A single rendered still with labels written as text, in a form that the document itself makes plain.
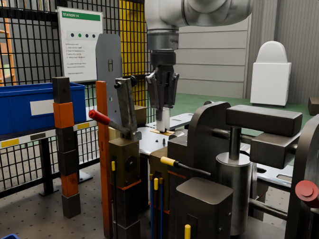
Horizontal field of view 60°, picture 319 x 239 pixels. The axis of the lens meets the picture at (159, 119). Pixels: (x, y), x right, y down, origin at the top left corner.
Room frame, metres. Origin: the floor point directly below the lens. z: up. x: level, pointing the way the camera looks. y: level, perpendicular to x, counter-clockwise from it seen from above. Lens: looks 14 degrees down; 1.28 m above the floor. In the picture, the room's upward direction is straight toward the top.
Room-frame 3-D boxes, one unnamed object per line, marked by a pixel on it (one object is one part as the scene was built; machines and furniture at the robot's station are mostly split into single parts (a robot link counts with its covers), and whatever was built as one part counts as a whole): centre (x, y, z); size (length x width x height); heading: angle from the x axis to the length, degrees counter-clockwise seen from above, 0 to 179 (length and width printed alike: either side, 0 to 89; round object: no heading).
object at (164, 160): (0.43, -0.04, 1.09); 0.10 x 0.01 x 0.01; 49
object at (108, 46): (1.00, 0.18, 1.17); 0.12 x 0.01 x 0.34; 139
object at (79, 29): (1.26, 0.34, 1.30); 0.23 x 0.02 x 0.31; 139
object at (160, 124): (0.82, 0.00, 1.08); 0.03 x 0.01 x 0.07; 49
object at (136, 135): (0.70, 0.06, 1.06); 0.03 x 0.01 x 0.03; 139
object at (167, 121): (0.83, -0.02, 1.08); 0.03 x 0.01 x 0.07; 49
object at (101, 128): (0.77, 0.16, 0.95); 0.03 x 0.01 x 0.50; 49
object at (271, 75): (6.59, -2.66, 0.75); 0.84 x 0.69 x 1.49; 58
